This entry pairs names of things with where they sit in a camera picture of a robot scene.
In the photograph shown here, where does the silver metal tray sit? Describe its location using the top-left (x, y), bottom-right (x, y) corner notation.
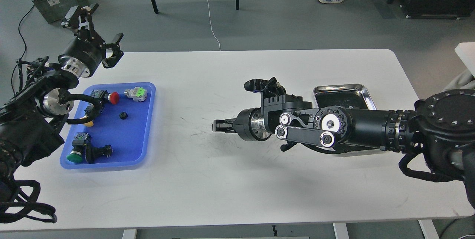
top-left (313, 84), bottom-right (377, 110)

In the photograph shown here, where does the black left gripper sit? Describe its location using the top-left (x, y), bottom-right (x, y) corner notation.
top-left (58, 3), bottom-right (124, 77)

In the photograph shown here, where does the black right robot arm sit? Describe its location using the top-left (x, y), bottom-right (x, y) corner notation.
top-left (212, 77), bottom-right (475, 206)

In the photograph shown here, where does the yellow push button switch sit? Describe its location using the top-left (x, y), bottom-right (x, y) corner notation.
top-left (81, 103), bottom-right (101, 127)

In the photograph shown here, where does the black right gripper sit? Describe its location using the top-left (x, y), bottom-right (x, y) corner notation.
top-left (213, 108), bottom-right (262, 141)

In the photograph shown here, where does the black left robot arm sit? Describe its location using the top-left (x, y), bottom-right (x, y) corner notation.
top-left (0, 3), bottom-right (124, 223)

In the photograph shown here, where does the green push button switch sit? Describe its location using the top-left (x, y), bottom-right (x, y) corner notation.
top-left (66, 132), bottom-right (113, 164)

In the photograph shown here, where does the blue plastic tray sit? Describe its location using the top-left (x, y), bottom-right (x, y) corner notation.
top-left (60, 82), bottom-right (156, 171)

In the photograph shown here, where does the small black gear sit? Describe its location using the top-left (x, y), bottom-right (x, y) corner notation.
top-left (119, 111), bottom-right (128, 120)

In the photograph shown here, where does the red push button switch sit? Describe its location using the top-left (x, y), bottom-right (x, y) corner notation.
top-left (90, 90), bottom-right (120, 104)

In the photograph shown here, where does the black cable on floor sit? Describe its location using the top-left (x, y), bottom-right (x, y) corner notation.
top-left (0, 5), bottom-right (36, 95)

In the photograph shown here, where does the green grey switch part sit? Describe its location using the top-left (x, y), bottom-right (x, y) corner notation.
top-left (124, 86), bottom-right (147, 102)

